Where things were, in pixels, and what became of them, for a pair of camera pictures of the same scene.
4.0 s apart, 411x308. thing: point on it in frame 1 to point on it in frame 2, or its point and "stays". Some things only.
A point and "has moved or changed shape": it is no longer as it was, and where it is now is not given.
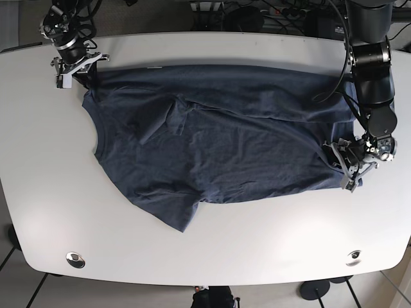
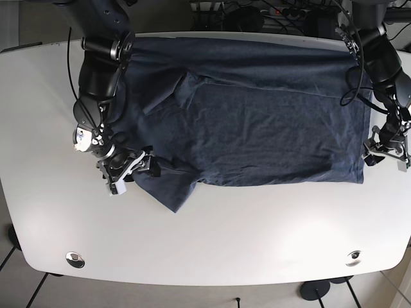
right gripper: (349, 156) to (370, 146)
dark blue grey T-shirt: (178, 137) has moved or changed shape
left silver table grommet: (75, 259) stays
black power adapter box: (245, 18) stays
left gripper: (90, 80) to (142, 162)
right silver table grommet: (354, 258) stays
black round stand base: (314, 290) stays
